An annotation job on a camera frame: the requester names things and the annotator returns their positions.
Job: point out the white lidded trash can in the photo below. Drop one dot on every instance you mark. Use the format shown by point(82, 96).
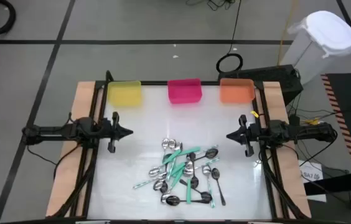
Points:
point(328, 31)

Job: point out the yellow plastic bin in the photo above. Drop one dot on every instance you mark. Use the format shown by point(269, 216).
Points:
point(124, 93)

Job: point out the pink plastic bin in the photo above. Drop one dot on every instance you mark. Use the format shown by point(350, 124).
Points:
point(184, 91)

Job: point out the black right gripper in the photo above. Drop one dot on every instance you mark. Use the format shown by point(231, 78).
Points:
point(253, 133)

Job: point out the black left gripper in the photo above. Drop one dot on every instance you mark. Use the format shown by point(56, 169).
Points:
point(114, 133)

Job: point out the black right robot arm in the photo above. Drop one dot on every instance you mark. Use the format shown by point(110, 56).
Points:
point(303, 132)

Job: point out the white paper label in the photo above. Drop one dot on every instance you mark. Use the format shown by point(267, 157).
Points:
point(310, 174)

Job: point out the orange plastic bin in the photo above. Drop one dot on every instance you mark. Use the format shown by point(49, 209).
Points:
point(237, 91)

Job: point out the white and yellow power strip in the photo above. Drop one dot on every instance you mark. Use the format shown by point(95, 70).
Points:
point(312, 121)

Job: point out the black computer case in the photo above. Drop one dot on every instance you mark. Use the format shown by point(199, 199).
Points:
point(272, 77)

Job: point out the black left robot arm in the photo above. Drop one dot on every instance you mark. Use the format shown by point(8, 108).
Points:
point(54, 132)

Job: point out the black hazard-striped floor mat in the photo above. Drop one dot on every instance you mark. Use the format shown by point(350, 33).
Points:
point(340, 87)

